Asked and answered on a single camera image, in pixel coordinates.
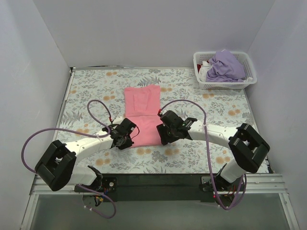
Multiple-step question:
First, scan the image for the pink t shirt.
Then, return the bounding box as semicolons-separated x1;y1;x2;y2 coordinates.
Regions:
124;85;162;148

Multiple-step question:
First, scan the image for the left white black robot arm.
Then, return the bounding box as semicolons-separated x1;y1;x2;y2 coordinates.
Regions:
35;118;139;191

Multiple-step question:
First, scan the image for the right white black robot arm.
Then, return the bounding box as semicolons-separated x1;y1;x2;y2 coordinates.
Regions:
157;111;270;191

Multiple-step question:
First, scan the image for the floral table mat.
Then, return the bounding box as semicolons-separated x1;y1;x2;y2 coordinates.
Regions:
56;69;255;173

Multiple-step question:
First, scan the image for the white garment in basket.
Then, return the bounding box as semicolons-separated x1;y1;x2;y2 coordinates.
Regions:
198;61;212;82

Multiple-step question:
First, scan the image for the dark red garment in basket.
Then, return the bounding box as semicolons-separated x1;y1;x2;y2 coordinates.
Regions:
197;64;202;72

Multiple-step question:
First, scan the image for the white plastic laundry basket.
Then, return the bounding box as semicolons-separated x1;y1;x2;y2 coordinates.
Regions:
193;51;258;91

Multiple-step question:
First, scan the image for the purple t shirt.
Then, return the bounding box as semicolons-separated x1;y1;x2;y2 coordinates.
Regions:
206;49;246;83

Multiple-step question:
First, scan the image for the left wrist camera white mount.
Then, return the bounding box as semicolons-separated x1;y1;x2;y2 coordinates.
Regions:
109;116;124;125

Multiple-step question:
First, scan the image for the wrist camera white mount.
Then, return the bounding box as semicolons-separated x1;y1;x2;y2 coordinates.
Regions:
156;109;165;128
109;116;124;125

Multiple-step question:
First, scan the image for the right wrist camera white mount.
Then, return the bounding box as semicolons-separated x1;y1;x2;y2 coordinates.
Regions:
156;109;165;128

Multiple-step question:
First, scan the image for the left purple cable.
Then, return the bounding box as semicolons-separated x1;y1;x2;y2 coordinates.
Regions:
21;99;117;219

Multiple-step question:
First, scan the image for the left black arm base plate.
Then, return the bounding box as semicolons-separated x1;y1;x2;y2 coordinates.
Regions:
90;176;118;193

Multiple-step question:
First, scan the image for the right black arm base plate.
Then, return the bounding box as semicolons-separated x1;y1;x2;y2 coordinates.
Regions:
199;176;245;192

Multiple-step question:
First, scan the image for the aluminium frame rail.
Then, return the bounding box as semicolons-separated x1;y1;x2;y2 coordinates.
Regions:
21;174;299;230

